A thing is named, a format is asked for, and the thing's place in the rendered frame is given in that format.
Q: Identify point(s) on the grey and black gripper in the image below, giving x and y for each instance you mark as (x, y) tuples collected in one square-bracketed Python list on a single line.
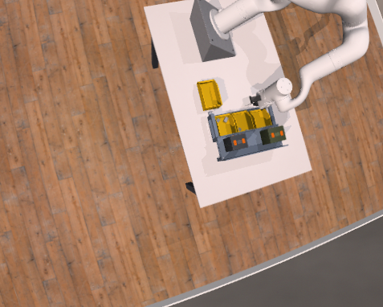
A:
[(262, 103)]

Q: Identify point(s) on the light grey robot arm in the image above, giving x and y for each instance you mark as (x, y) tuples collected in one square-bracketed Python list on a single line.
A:
[(355, 41)]

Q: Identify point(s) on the dark grey metal shelf rack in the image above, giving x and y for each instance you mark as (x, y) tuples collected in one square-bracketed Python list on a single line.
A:
[(254, 140)]

